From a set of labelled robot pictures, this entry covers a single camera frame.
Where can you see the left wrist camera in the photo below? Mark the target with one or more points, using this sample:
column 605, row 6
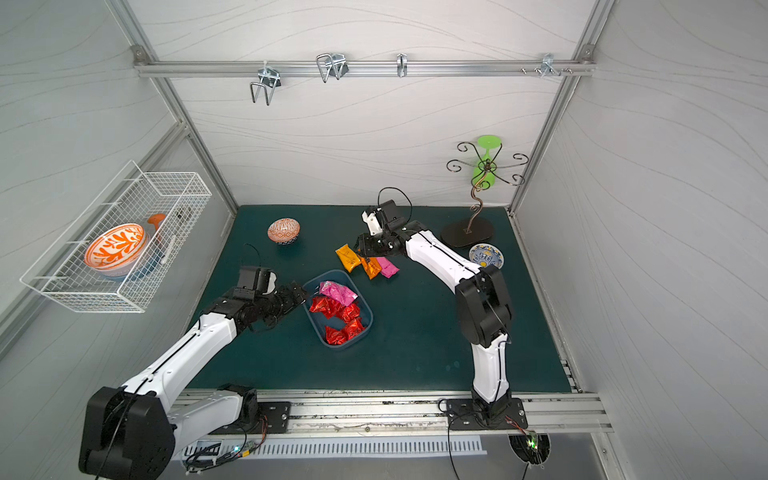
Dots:
column 256, row 280

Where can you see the metal scroll hook stand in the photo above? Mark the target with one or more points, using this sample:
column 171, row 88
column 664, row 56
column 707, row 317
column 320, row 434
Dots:
column 475, row 229

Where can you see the small metal hook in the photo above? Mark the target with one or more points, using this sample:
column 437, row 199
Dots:
column 401, row 65

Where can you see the round black floor port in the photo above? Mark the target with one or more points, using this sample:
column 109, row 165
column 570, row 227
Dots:
column 532, row 449

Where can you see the blue plastic storage box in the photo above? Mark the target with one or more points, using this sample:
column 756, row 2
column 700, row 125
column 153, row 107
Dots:
column 319, row 322

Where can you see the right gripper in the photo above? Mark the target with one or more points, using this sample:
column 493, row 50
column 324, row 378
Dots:
column 372, row 243

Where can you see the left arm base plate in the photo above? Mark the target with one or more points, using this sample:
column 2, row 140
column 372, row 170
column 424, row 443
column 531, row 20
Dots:
column 273, row 417

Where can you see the white wire basket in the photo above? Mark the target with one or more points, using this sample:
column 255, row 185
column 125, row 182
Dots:
column 132, row 196

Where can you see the metal bracket hook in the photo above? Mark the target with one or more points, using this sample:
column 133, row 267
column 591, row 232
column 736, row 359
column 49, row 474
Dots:
column 546, row 68

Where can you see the orange white patterned bowl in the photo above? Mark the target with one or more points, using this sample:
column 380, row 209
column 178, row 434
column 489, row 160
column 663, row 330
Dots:
column 114, row 253

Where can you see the red tea bag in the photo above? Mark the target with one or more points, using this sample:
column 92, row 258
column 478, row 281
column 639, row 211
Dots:
column 334, row 337
column 350, row 312
column 354, row 328
column 326, row 306

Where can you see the yellow tea bag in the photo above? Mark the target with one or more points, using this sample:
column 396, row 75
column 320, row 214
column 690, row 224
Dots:
column 349, row 259

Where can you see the orange spoon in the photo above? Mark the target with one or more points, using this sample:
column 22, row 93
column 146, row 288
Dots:
column 156, row 220

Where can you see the metal wire hook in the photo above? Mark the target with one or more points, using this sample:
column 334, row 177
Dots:
column 332, row 65

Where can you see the metal double hook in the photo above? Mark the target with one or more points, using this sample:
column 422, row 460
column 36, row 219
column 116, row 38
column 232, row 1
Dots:
column 268, row 80

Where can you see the green plastic goblet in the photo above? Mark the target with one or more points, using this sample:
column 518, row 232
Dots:
column 487, row 148

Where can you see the red patterned bowl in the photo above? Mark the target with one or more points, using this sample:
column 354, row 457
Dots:
column 284, row 231

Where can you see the white vent strip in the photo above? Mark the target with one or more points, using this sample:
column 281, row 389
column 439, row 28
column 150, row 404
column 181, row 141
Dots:
column 369, row 447

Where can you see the blue yellow patterned bowl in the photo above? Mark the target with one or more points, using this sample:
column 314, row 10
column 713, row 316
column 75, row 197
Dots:
column 485, row 255

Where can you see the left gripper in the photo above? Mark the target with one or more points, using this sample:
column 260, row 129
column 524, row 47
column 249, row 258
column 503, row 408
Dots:
column 287, row 298

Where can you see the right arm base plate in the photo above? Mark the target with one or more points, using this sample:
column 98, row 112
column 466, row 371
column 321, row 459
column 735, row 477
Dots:
column 471, row 414

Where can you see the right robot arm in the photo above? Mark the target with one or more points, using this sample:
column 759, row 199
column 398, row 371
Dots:
column 483, row 304

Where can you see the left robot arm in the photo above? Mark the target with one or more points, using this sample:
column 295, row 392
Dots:
column 133, row 431

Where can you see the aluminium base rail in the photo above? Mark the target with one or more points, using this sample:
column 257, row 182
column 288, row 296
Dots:
column 379, row 413

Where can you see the large magenta tea bag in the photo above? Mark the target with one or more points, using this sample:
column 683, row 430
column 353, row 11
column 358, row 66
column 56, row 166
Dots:
column 338, row 292

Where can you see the horizontal aluminium rail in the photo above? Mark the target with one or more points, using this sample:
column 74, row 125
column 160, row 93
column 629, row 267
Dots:
column 357, row 68

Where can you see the small magenta tea bag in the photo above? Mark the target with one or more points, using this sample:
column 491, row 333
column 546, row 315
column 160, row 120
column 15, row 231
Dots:
column 388, row 269

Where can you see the green table mat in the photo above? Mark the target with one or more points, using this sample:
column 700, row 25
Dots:
column 414, row 343

